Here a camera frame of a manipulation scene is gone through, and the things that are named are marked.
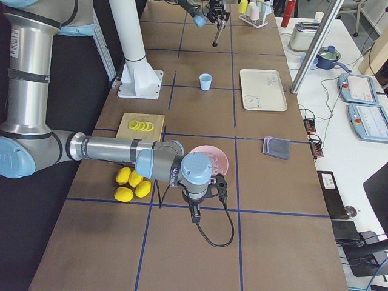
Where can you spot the blue teach pendant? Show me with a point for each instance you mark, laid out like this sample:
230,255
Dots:
357,89
369,122

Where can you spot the aluminium frame post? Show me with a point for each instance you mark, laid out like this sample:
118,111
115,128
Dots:
317,42

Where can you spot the light blue plastic cup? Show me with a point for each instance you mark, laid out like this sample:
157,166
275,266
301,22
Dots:
205,80

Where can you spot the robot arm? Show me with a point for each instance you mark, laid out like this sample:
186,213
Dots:
199,12
29,145

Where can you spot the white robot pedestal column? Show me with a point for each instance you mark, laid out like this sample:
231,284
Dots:
126,20

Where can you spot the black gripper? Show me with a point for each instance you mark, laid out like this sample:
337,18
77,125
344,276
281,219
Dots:
191,201
216,9

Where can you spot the pink cup on rack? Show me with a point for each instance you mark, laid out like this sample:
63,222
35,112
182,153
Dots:
253,12

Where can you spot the folded grey cloth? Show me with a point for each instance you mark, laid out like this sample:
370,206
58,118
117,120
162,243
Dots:
276,147

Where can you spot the whole yellow lemon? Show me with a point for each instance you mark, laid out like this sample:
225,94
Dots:
122,176

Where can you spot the white wire cup rack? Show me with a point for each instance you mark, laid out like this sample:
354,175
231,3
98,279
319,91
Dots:
265,9

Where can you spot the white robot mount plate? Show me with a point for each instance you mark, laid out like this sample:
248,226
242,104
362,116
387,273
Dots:
141,86

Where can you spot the red bottle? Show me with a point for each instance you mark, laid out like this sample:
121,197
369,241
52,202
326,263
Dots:
290,6

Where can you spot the white toaster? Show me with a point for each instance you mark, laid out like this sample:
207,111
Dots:
302,36

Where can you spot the yellow cup on rack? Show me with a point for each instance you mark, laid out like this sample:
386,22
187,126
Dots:
243,4

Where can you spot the blue saucepan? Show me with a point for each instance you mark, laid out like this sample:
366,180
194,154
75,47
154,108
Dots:
328,58

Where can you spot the wooden cutting board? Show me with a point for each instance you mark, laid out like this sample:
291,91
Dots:
146,139

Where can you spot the pink bowl of ice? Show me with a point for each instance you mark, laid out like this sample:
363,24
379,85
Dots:
220,162

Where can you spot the orange connector block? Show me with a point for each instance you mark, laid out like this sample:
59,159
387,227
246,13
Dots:
309,125
316,148

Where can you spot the black monitor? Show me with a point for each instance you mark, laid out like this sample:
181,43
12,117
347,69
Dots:
376,190

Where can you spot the black label box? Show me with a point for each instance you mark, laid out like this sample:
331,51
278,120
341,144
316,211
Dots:
331,194

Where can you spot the cream bear serving tray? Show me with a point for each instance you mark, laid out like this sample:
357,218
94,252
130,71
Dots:
262,90

